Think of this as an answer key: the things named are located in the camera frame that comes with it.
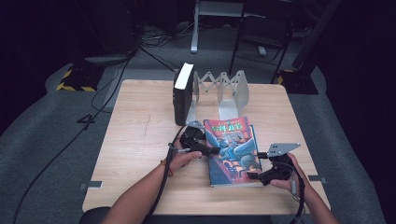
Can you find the person's right hand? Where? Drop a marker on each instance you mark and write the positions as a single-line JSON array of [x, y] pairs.
[[285, 184]]

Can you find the person's left hand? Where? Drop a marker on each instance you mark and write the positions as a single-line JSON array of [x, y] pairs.
[[183, 158]]

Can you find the red illustrated book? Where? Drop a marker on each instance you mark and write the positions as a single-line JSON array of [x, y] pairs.
[[232, 149]]

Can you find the black metal chair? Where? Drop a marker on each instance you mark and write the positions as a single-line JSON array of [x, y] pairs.
[[264, 31]]

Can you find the white desk leg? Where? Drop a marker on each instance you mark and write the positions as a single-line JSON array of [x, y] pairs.
[[195, 31]]

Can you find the dark slanted pole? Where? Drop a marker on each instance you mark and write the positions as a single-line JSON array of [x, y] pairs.
[[314, 34]]

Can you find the person's dark clothed leg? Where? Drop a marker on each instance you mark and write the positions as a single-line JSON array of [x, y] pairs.
[[93, 216]]

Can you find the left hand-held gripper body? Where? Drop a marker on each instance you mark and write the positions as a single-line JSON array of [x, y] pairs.
[[191, 137]]

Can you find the black hardcover book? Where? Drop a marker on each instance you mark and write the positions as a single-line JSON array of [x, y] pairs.
[[182, 99]]

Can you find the grey tape strip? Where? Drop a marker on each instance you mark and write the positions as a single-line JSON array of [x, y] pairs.
[[91, 184], [317, 179]]

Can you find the black yellow striped stand base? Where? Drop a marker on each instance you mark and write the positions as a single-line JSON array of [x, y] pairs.
[[81, 81], [297, 82]]

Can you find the expandable grey metal book rack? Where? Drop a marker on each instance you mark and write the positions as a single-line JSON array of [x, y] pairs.
[[229, 109]]

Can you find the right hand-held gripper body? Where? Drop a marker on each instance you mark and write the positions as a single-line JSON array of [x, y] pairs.
[[278, 174]]

